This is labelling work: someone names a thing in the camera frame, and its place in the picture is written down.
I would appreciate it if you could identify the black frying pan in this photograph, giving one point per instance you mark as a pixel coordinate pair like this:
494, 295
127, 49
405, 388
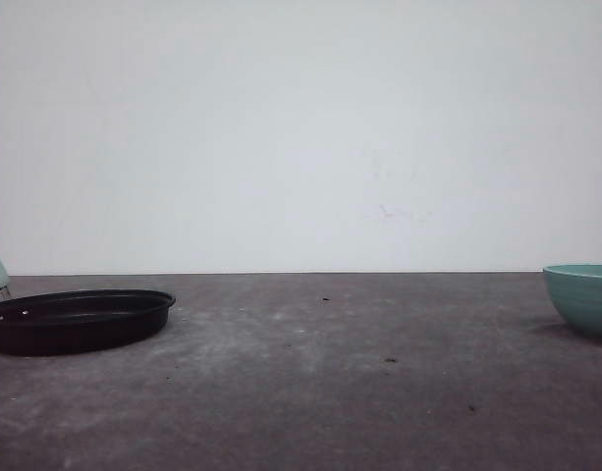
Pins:
77, 321

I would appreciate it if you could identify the teal ceramic bowl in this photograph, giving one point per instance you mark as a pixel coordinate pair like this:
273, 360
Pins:
575, 291

